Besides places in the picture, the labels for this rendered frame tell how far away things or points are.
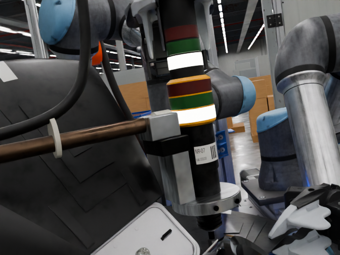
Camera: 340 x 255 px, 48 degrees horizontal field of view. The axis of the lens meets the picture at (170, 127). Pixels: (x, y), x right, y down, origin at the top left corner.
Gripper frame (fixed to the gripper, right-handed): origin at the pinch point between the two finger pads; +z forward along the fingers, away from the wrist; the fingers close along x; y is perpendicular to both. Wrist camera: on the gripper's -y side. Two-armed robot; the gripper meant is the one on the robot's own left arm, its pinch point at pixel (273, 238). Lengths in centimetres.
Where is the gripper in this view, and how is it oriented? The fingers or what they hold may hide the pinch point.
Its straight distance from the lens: 52.2
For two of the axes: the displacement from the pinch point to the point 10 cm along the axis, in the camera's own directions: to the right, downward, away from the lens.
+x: 1.0, 9.8, 2.0
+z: -8.5, 1.9, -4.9
